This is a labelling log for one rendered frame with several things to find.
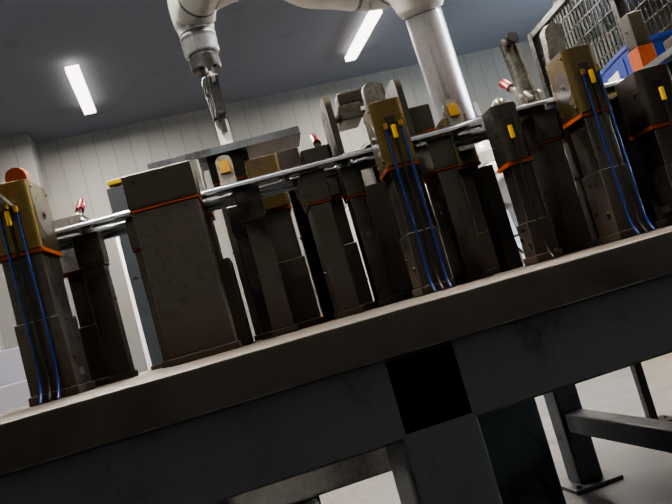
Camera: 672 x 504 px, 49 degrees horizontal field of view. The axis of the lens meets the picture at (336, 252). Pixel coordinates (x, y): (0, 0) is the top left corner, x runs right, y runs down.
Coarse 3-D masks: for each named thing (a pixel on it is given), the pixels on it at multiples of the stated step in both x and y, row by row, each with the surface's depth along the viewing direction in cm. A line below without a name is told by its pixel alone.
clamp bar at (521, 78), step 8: (512, 32) 168; (504, 40) 172; (512, 40) 168; (504, 48) 170; (512, 48) 171; (504, 56) 171; (512, 56) 171; (520, 56) 170; (512, 64) 169; (520, 64) 170; (512, 72) 169; (520, 72) 170; (528, 72) 169; (512, 80) 170; (520, 80) 169; (528, 80) 168; (520, 88) 168; (528, 88) 169; (536, 96) 167
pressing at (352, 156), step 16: (608, 96) 158; (528, 112) 151; (448, 128) 142; (464, 128) 149; (480, 128) 152; (416, 144) 150; (464, 144) 162; (320, 160) 140; (336, 160) 139; (352, 160) 149; (368, 160) 155; (272, 176) 138; (288, 176) 147; (336, 176) 158; (208, 192) 137; (224, 192) 145; (272, 192) 157; (208, 208) 155; (80, 224) 134; (96, 224) 141; (112, 224) 146; (64, 240) 148
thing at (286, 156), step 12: (288, 156) 168; (288, 192) 169; (300, 204) 167; (300, 216) 167; (300, 228) 167; (312, 240) 167; (312, 252) 166; (312, 264) 166; (312, 276) 166; (324, 276) 166; (324, 288) 166; (324, 300) 165; (324, 312) 165
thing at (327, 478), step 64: (576, 320) 73; (640, 320) 75; (320, 384) 67; (384, 384) 69; (448, 384) 70; (512, 384) 71; (128, 448) 64; (192, 448) 65; (256, 448) 66; (320, 448) 67; (384, 448) 94; (448, 448) 69; (576, 448) 225
